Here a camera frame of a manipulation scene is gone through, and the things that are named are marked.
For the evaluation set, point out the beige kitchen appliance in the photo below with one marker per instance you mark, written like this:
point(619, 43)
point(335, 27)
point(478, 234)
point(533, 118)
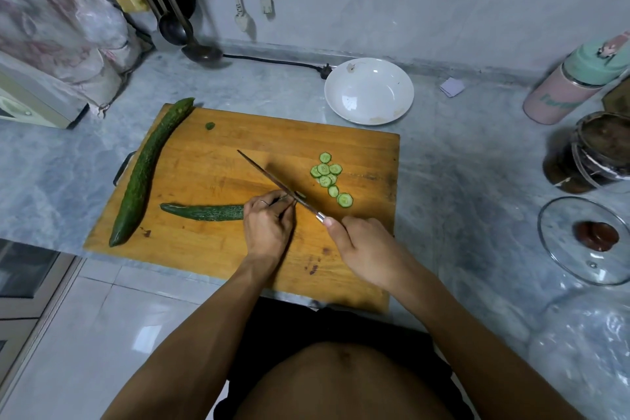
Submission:
point(34, 99)

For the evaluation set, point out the person's left fingers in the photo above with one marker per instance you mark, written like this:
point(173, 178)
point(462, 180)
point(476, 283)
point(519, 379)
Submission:
point(275, 203)

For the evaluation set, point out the wooden cutting board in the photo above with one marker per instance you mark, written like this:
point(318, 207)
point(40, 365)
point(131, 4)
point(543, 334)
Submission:
point(221, 154)

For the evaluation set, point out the floral patterned cloth cover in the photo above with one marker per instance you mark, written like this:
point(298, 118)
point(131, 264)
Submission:
point(44, 6)

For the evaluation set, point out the partly cut green cucumber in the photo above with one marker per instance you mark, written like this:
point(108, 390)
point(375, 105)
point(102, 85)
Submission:
point(206, 212)

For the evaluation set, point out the steel kitchen knife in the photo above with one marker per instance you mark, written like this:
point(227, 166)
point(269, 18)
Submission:
point(275, 180)

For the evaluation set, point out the person's left hand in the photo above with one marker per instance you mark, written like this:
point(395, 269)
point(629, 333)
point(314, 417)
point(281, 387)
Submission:
point(268, 232)

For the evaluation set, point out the clear plastic bag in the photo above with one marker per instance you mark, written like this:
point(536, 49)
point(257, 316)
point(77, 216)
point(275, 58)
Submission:
point(585, 355)

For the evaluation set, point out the person's right hand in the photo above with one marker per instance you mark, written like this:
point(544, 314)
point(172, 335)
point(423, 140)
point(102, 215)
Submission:
point(369, 247)

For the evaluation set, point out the grey lower cabinet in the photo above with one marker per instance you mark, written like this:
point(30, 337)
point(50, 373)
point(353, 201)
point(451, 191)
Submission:
point(24, 287)

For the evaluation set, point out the pile of cucumber slices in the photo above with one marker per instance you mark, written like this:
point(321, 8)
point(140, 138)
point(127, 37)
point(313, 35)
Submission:
point(326, 176)

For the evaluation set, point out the whole long green cucumber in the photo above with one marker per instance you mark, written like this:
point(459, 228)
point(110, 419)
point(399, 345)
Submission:
point(142, 173)

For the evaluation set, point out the person's right forearm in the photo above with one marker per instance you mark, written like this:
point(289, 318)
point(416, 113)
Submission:
point(467, 350)

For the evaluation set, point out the person's right thumb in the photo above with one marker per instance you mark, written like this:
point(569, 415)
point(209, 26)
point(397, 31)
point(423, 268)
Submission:
point(337, 232)

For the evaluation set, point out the small white paper piece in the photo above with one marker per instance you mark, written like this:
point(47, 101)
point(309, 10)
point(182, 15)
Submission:
point(452, 87)

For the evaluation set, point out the white shallow plate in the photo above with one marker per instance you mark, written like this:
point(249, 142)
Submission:
point(369, 90)

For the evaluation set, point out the glass lid with brown knob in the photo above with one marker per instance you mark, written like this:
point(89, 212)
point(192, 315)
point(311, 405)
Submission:
point(590, 237)

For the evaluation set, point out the person's bare belly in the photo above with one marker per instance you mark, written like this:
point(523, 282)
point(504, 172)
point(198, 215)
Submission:
point(339, 385)

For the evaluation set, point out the pink bottle with green lid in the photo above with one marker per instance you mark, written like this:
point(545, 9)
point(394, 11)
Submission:
point(561, 90)

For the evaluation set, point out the glass jar with dark contents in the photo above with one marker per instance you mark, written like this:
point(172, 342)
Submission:
point(585, 154)

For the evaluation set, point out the person's left forearm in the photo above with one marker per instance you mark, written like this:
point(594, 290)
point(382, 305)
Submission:
point(206, 336)

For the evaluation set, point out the person's black shorts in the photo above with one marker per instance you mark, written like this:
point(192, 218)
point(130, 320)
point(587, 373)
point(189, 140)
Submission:
point(285, 331)

